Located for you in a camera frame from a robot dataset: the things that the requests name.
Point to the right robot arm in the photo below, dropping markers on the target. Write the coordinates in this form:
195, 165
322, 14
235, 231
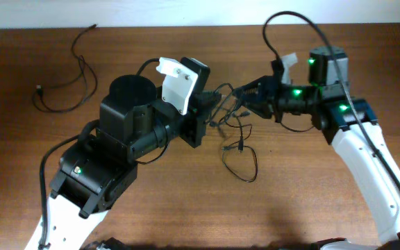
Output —
348, 125

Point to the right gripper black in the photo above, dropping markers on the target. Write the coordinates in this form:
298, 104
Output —
266, 101

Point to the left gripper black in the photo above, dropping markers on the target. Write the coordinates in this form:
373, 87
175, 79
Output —
196, 125

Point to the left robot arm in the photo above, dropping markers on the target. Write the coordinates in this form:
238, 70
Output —
102, 162

